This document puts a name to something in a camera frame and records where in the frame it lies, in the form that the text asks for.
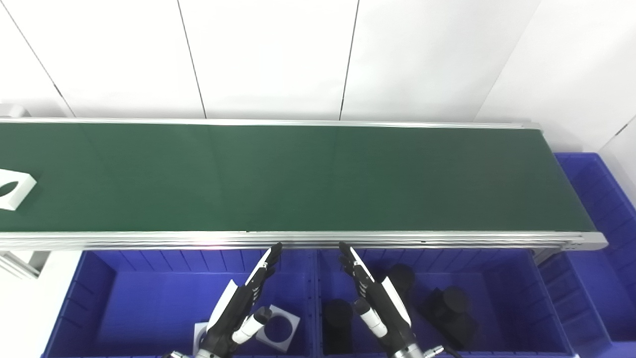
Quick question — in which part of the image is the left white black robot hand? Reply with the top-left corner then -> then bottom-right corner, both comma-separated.
199,242 -> 284,357

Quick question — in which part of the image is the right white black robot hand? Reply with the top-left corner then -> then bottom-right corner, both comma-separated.
339,242 -> 418,355

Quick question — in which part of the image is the white square part round hole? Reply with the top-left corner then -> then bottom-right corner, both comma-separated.
192,322 -> 210,357
255,304 -> 301,354
0,169 -> 37,211

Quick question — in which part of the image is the blue bin with white parts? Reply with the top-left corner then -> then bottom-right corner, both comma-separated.
42,249 -> 318,358

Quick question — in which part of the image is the blue bin with black cylinders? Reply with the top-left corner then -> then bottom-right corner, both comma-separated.
316,248 -> 578,358

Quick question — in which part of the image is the blue plastic bin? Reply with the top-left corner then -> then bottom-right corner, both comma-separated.
538,152 -> 636,358

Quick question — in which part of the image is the aluminium conveyor support leg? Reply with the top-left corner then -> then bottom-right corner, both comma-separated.
0,251 -> 51,279

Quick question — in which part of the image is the green conveyor belt aluminium frame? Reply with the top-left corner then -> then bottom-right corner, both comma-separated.
0,104 -> 609,252

